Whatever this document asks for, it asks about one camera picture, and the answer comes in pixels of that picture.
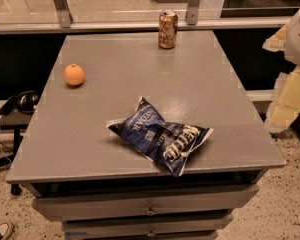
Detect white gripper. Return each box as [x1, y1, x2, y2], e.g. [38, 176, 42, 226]
[262, 9, 300, 132]

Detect blue chip bag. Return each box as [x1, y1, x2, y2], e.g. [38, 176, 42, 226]
[106, 97, 214, 177]

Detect orange soda can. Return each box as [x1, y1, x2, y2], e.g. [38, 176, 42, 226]
[158, 10, 178, 49]

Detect grey drawer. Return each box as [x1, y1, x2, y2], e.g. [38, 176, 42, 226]
[32, 184, 259, 221]
[63, 213, 233, 240]

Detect metal drawer knob upper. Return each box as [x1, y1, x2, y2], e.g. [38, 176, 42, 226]
[145, 205, 156, 216]

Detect metal drawer knob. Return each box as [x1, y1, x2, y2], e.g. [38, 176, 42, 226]
[147, 229, 156, 237]
[145, 205, 156, 216]

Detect orange fruit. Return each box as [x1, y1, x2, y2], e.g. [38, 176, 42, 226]
[63, 64, 85, 86]

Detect metal drawer knob lower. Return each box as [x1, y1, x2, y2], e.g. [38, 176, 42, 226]
[147, 229, 156, 237]

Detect black headphones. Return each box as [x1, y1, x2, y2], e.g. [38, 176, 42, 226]
[0, 91, 39, 116]

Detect grey top drawer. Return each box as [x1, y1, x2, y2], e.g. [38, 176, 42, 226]
[32, 184, 259, 221]

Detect black and white sneaker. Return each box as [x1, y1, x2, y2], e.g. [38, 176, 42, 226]
[0, 223, 14, 240]

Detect metal railing post right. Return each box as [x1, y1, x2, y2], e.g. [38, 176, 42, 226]
[186, 0, 201, 25]

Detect metal railing post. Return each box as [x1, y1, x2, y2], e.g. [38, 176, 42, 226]
[53, 0, 73, 28]
[186, 0, 201, 25]

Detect metal railing post left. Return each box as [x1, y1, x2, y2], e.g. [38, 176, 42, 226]
[53, 0, 73, 28]

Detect white cable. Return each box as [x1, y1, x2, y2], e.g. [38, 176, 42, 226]
[0, 114, 14, 165]

